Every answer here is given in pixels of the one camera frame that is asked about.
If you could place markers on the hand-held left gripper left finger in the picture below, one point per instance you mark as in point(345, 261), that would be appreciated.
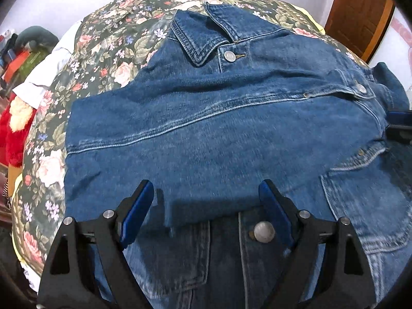
point(136, 210)

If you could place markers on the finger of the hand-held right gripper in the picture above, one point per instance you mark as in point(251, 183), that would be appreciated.
point(400, 125)

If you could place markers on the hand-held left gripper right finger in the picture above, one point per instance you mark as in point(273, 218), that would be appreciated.
point(273, 209)

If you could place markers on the blue denim jacket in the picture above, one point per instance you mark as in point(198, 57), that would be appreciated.
point(225, 128)

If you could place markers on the pink white cloth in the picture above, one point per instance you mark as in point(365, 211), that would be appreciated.
point(402, 35)

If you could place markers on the wooden door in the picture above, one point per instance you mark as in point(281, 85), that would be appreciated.
point(360, 13)

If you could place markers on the yellow bedsheet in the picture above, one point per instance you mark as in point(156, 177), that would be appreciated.
point(313, 21)

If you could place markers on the red plush toy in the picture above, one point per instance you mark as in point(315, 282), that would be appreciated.
point(14, 135)

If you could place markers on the floral blanket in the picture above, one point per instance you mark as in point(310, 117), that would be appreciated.
point(106, 58)

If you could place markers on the green box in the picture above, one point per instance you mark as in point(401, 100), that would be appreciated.
point(27, 64)

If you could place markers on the orange box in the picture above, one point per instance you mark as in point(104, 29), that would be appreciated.
point(17, 62)

